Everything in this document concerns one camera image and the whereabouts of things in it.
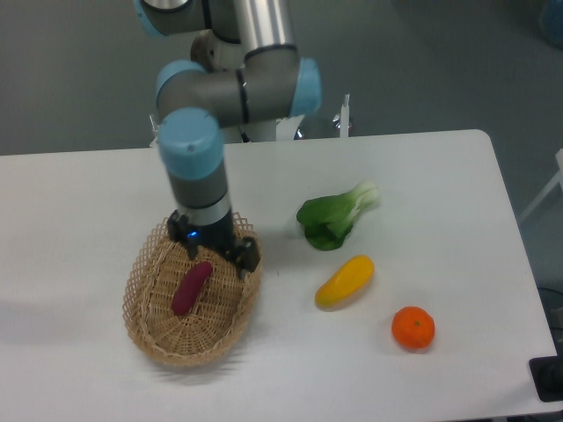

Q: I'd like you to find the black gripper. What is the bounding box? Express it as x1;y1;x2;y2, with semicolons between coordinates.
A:
166;210;260;280

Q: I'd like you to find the purple sweet potato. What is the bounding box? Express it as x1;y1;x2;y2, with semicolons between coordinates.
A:
171;261;213;316

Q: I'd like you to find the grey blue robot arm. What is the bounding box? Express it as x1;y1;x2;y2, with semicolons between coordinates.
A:
134;1;322;276

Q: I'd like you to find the oval wicker basket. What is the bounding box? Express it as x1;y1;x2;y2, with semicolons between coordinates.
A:
122;222;262;367

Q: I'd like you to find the green bok choy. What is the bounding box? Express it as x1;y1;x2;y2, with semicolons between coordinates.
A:
296;181;380;251

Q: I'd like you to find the yellow mango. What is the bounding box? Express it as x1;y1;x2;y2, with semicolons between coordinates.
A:
314;255;376;309

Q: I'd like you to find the orange mandarin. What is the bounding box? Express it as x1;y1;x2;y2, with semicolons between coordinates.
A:
391;306;435;350

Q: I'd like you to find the black device at table edge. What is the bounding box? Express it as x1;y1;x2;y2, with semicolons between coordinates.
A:
529;356;562;403

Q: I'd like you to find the blue object top right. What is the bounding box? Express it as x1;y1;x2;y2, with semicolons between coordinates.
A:
539;0;563;48

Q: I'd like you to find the white frame at right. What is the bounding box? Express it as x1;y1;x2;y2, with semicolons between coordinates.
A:
516;149;563;226

